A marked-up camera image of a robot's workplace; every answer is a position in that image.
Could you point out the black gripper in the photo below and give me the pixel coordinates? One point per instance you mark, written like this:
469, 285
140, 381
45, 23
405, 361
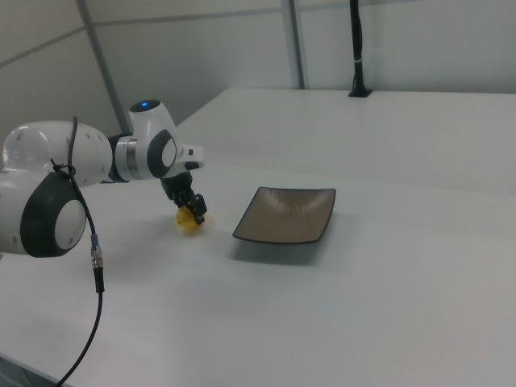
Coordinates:
177, 183

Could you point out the yellow potato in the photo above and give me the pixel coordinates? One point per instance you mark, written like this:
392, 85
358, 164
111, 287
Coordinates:
183, 221

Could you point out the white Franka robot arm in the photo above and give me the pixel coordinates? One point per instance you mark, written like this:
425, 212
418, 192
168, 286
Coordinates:
36, 149

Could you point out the square brown ceramic plate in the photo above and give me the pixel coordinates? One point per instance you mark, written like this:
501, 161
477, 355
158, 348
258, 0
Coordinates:
282, 217

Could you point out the black camera stand pole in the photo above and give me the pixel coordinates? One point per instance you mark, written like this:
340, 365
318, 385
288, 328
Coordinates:
358, 48

